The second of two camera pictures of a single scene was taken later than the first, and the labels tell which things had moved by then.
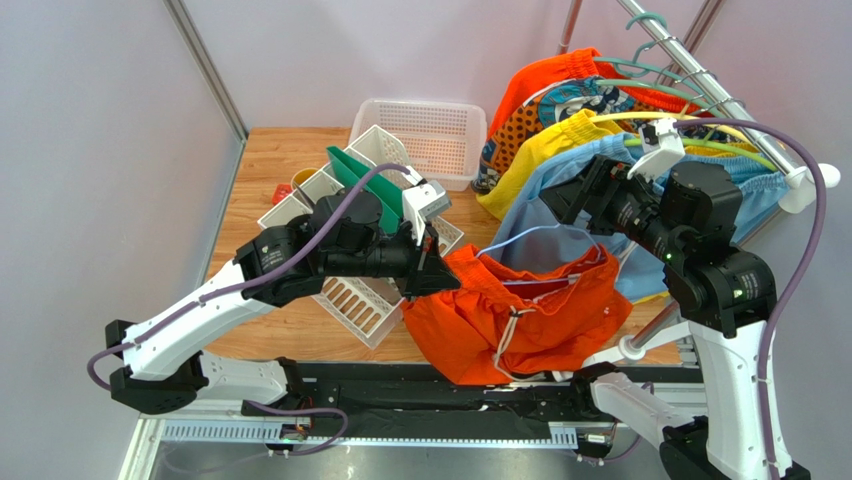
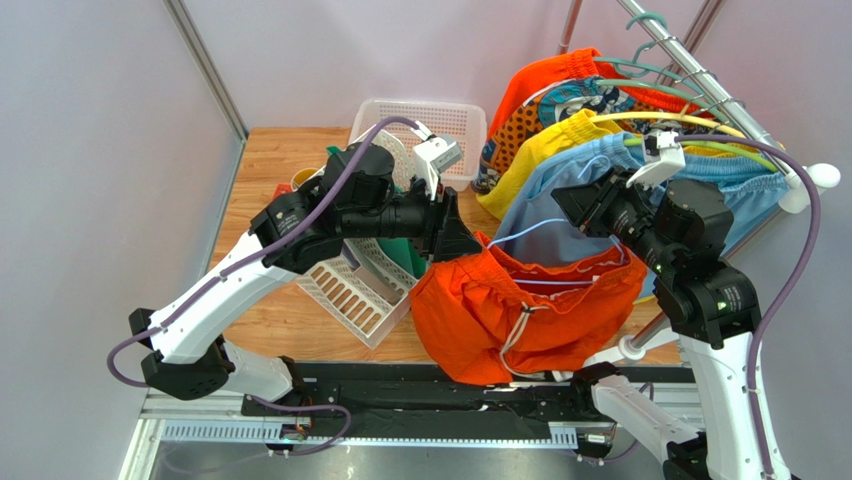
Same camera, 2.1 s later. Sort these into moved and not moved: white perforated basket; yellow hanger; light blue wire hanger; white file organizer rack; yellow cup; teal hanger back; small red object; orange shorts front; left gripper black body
Moved: light blue wire hanger; left gripper black body; orange shorts front
Not moved: white file organizer rack; small red object; white perforated basket; yellow hanger; yellow cup; teal hanger back
